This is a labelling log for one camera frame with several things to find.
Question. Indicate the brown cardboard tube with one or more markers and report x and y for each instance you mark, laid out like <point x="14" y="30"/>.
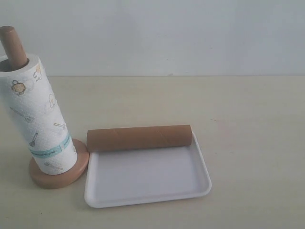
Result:
<point x="139" y="137"/>

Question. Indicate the white printed paper towel roll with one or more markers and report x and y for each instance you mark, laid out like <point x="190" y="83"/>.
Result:
<point x="28" y="96"/>

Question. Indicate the wooden paper towel holder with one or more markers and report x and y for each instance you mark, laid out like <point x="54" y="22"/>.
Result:
<point x="16" y="58"/>

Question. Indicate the white rectangular plastic tray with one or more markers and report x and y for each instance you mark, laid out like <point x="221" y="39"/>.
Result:
<point x="131" y="177"/>

